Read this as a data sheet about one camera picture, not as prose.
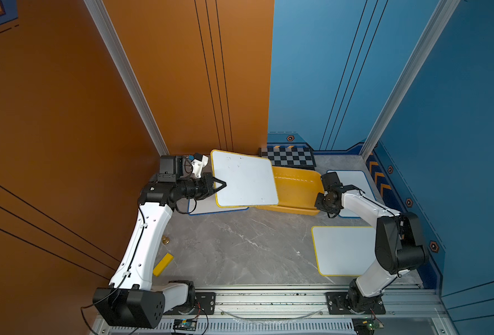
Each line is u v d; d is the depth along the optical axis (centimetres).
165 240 87
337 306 72
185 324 72
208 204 66
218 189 67
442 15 71
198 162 66
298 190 112
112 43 76
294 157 116
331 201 70
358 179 119
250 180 87
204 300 74
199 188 62
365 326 70
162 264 82
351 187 69
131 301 37
